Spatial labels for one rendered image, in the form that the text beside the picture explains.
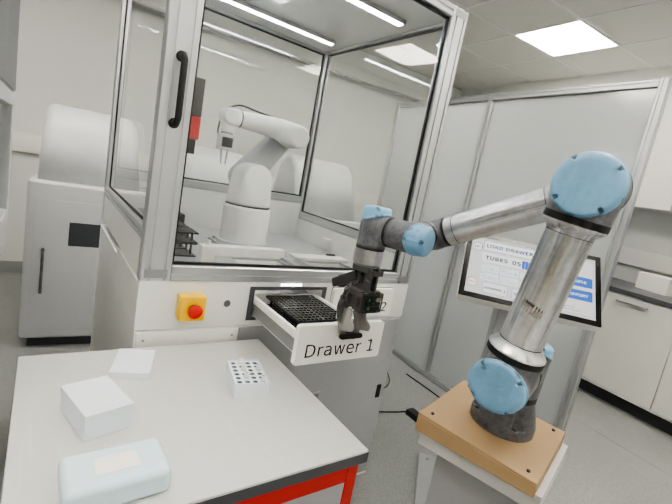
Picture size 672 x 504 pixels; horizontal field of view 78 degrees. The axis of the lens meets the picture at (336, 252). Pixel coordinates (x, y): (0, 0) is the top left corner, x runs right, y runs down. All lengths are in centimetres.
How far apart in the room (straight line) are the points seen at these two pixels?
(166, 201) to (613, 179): 100
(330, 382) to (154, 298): 76
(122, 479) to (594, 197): 88
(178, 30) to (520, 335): 105
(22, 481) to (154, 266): 58
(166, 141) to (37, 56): 332
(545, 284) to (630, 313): 300
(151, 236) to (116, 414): 48
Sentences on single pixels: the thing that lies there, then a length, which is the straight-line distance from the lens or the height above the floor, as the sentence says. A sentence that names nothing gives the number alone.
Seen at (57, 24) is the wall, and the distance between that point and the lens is 449.
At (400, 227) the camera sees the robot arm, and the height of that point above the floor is 122.
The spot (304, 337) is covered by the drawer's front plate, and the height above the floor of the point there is 90.
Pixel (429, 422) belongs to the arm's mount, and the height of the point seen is 80.
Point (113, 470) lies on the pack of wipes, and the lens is 81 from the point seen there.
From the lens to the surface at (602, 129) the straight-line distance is 266.
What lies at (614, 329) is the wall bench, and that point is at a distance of 391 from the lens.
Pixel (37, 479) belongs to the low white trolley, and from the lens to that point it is 88.
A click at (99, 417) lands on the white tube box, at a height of 80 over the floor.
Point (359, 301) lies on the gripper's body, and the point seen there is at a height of 102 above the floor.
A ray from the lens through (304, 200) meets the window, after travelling 137.
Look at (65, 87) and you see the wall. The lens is 442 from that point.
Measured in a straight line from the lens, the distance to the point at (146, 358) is 119.
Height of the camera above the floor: 130
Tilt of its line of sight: 10 degrees down
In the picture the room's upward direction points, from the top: 11 degrees clockwise
